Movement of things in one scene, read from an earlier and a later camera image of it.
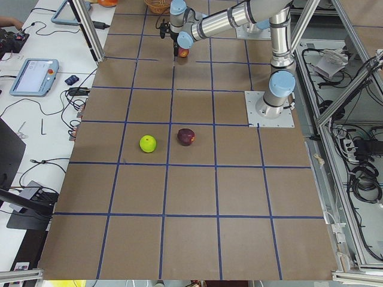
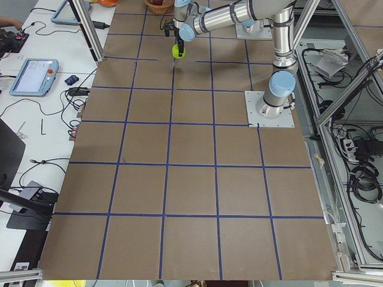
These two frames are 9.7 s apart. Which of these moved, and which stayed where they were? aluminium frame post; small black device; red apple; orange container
Moved: red apple
Stayed: orange container; small black device; aluminium frame post
